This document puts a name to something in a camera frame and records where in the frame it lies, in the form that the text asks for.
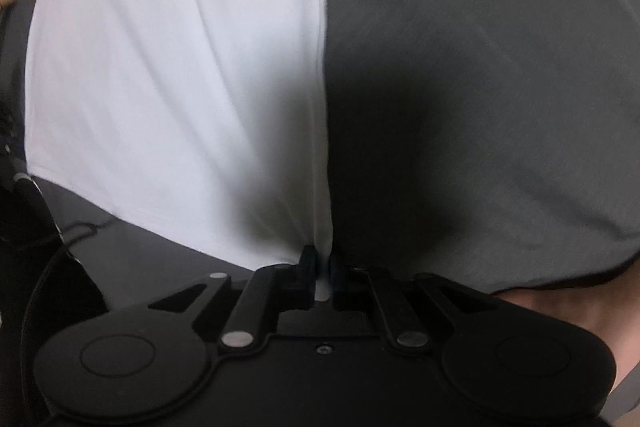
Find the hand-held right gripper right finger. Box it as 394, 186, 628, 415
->
327, 252, 506, 350

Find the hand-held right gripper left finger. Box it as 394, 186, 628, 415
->
147, 244, 321, 350

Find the white long-sleeve shirt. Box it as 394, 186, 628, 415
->
24, 0, 335, 303

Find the grey bed sheet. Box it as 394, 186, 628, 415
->
0, 0, 640, 303

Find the black cable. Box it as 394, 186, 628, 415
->
22, 222, 101, 358

